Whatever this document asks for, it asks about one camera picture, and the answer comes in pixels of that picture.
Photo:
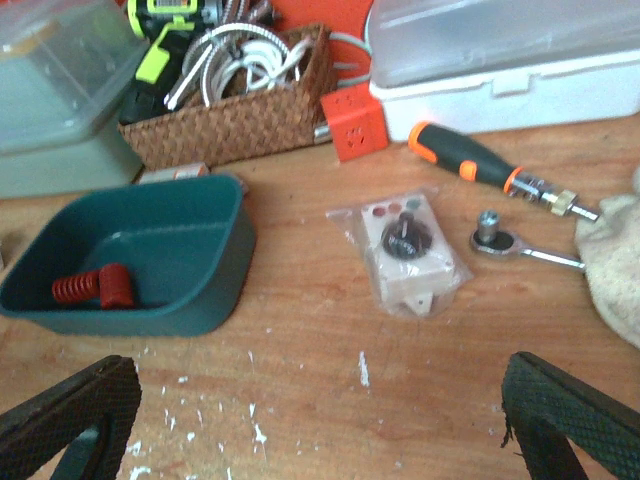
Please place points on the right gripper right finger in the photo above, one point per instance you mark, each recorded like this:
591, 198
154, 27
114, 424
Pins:
548, 411

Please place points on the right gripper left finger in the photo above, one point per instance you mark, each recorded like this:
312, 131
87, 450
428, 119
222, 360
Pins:
87, 417

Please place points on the white knit work glove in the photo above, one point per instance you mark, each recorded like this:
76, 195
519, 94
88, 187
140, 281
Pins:
609, 248

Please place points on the bagged white switch box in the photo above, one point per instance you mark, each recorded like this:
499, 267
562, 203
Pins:
412, 268

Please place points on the red spring small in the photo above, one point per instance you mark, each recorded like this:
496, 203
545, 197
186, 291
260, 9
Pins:
76, 289

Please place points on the silver ratchet wrench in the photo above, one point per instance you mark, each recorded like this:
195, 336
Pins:
490, 239

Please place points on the teal plastic tray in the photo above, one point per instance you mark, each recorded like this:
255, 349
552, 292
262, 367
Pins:
187, 245

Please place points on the orange black screwdriver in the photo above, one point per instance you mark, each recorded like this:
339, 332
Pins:
473, 162

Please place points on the wicker basket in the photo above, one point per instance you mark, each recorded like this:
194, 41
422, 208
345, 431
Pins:
241, 127

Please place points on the red power cube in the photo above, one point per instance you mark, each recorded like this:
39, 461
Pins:
354, 122

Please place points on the grey plastic storage box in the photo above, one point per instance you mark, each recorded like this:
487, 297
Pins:
65, 67

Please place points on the white plastic toolbox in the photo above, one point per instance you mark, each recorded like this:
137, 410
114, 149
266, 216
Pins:
485, 66

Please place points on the green cordless drill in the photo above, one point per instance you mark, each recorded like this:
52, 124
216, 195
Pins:
169, 26

